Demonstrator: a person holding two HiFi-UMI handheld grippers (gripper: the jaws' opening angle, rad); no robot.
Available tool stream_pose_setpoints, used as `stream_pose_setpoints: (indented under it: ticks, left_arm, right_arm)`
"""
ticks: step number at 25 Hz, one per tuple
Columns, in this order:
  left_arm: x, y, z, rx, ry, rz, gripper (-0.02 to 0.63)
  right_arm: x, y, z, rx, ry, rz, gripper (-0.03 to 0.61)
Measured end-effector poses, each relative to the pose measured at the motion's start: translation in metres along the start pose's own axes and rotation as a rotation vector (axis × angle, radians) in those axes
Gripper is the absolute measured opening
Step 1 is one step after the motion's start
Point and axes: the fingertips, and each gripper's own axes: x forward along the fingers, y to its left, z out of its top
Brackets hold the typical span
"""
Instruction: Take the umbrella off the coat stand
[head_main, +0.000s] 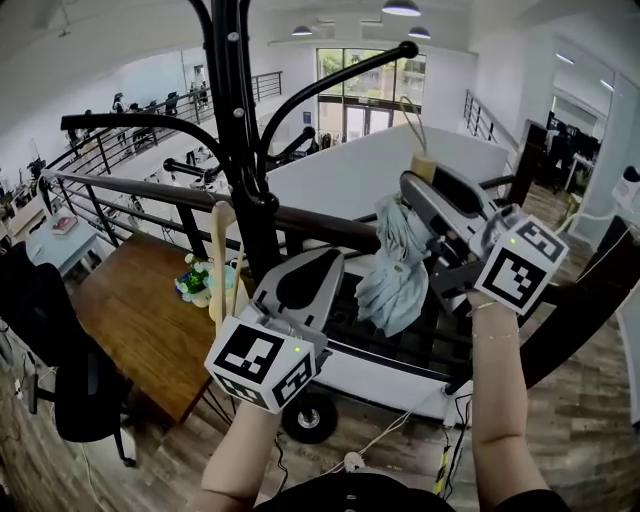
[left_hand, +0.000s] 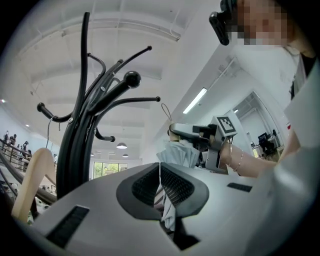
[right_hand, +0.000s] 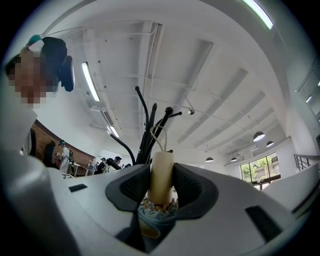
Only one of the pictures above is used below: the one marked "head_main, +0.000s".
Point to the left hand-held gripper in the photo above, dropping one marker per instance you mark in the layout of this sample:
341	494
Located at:
260	360

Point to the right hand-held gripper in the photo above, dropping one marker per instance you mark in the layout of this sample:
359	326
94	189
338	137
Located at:
520	265

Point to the light blue umbrella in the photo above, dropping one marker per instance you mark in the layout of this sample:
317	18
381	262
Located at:
395	270

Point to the black metal coat rack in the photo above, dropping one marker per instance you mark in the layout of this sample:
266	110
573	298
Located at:
247	190

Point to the person's right forearm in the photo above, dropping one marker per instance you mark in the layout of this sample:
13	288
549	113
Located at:
500	390

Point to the person's left forearm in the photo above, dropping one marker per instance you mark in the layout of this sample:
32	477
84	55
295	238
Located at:
235	460

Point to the black metal stair railing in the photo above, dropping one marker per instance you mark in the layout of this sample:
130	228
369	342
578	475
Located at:
487	122

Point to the cream wooden clothes hanger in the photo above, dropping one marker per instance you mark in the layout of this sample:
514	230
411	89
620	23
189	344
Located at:
218	260

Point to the potted white flower plant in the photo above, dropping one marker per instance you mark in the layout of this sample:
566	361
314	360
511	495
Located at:
192	280

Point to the thin gold bangle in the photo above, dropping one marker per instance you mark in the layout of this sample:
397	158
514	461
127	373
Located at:
482	306

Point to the large glass window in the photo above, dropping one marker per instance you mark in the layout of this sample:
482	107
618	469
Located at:
370	75

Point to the dark dome pendant lamp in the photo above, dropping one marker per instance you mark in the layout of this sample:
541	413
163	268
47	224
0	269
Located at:
401	7
419	33
301	31

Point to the brown wooden desk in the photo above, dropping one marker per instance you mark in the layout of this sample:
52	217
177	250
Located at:
140	320

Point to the dark railing with brown handrail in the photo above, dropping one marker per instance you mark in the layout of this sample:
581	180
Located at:
150	192

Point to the white power strip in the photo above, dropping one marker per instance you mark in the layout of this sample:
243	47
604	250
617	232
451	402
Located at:
457	402

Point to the person's black white shirt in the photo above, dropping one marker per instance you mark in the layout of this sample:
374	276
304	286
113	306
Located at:
350	495

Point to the black metal balcony railing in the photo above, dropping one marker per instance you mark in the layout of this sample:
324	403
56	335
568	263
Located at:
150	115

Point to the pink book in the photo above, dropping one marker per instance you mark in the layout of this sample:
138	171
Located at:
65	226

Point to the pale blue small table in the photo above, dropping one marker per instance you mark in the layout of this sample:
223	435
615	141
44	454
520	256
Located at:
60	245

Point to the black mesh office chair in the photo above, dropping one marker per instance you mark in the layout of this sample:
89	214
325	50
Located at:
75	390

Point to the brown wooden newel post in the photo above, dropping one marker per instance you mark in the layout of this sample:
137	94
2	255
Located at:
530	160
575	320

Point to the white security camera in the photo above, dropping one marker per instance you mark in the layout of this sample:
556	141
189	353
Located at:
625	192

